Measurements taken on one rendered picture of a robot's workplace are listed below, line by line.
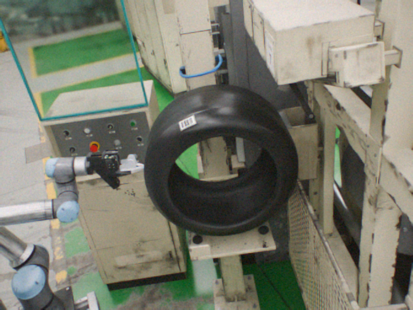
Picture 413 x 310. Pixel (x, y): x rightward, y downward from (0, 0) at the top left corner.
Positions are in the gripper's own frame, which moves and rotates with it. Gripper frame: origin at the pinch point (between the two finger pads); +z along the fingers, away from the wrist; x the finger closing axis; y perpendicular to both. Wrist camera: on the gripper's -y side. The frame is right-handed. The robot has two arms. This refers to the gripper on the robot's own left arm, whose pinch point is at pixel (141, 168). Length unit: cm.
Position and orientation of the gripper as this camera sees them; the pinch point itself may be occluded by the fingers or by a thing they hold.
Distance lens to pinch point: 158.0
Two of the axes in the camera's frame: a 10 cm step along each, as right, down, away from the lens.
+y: -0.2, -8.6, -5.2
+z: 10.0, -0.4, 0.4
